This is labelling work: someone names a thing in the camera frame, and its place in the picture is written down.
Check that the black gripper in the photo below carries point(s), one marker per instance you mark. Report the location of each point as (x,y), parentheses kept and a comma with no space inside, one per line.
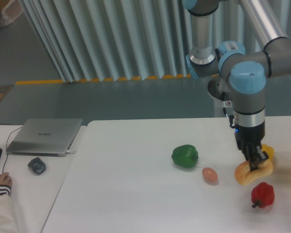
(246,139)

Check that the triangular golden bread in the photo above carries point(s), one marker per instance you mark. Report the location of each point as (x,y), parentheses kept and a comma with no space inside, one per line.
(245,176)

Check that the white striped sleeve forearm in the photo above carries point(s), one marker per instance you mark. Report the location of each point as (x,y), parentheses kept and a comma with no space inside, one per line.
(8,222)

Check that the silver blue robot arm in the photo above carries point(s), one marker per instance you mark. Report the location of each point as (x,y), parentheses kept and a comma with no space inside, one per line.
(242,75)

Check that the person's hand on mouse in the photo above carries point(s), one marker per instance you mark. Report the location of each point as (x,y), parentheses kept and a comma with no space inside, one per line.
(5,183)

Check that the yellow bell pepper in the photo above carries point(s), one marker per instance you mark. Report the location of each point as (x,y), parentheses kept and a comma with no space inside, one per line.
(269,150)

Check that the red bell pepper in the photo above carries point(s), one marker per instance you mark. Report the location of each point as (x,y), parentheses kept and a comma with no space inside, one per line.
(262,195)

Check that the brown egg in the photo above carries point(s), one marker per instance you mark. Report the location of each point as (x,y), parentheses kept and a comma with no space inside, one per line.
(209,175)

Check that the green bell pepper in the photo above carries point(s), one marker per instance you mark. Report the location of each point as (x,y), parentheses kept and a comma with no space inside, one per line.
(185,156)

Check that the silver closed laptop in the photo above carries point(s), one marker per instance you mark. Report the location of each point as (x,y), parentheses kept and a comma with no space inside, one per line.
(45,137)

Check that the dark earbuds case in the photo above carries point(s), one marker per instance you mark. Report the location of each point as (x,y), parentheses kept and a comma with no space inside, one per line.
(37,166)

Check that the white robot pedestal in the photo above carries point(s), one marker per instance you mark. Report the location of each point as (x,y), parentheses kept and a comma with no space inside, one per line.
(218,97)

